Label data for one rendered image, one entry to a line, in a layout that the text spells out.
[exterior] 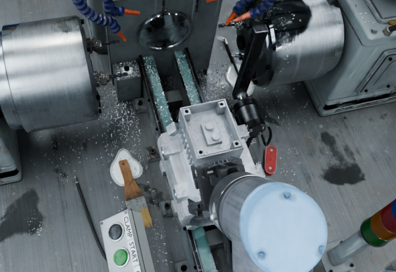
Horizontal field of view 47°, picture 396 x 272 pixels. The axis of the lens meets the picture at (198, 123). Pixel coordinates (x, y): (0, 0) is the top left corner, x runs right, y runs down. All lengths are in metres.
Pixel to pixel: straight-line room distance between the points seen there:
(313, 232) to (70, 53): 0.68
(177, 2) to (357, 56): 0.47
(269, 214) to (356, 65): 0.82
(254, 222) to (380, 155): 1.00
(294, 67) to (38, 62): 0.59
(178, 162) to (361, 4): 0.60
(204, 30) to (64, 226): 0.63
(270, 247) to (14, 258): 0.83
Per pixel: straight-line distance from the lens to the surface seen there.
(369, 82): 1.34
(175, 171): 0.96
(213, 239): 1.14
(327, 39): 1.16
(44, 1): 1.62
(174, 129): 0.97
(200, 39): 1.30
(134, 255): 0.88
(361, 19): 1.19
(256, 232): 0.47
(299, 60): 1.14
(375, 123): 1.48
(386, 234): 0.98
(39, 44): 1.02
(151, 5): 1.15
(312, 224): 0.49
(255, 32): 0.94
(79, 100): 1.02
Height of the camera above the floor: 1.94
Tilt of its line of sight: 60 degrees down
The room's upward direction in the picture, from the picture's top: 12 degrees clockwise
